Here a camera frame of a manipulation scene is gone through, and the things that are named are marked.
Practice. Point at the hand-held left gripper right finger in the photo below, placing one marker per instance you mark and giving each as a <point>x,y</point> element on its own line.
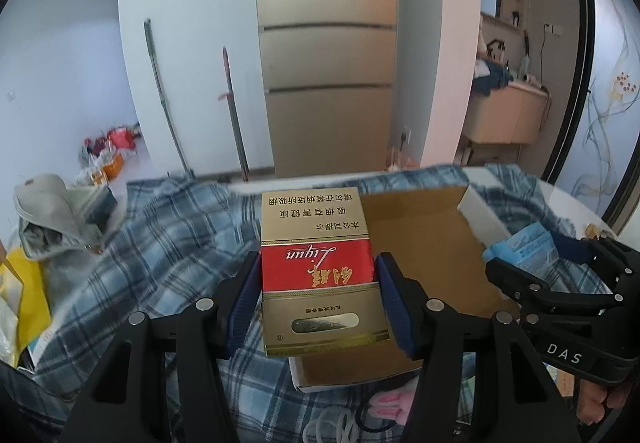
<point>395,305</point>

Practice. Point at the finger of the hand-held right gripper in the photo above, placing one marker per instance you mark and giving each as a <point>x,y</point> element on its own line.
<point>567,248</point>
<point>520,279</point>

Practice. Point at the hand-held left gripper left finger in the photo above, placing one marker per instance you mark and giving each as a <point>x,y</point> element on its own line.
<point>244,305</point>

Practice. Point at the blue tissue packet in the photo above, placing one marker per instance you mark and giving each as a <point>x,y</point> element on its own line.
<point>525,248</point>

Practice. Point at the cardboard box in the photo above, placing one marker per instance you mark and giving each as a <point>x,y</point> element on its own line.
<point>440,243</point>

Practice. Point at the red and gold cigarette box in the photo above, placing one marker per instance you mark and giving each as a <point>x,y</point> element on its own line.
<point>320,273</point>

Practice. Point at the person's right hand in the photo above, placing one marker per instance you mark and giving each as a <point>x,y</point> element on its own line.
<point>597,403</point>

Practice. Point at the blue plaid blanket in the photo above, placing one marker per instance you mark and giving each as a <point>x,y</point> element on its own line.
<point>165,243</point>

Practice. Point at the beige vanity cabinet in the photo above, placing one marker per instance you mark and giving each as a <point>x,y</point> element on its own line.
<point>505,115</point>

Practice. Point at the floral glass door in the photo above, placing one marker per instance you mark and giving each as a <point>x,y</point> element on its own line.
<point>605,98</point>

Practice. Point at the blue clothing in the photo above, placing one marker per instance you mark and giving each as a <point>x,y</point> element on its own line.
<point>492,78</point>

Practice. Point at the red-tipped broom stick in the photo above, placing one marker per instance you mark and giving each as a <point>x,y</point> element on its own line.
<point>232,118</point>

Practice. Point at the pile of plastic bags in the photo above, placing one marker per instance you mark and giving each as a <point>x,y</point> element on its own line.
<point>110,148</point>

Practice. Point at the yellow bag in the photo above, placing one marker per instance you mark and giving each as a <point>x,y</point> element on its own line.
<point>27,303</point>

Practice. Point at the grey cloth bag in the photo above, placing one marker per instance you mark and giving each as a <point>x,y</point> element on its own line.
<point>50,208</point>

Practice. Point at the gold refrigerator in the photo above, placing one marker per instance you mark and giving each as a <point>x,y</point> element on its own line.
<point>325,48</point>

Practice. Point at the white wall socket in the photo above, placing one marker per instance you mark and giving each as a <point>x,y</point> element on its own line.
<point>553,28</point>

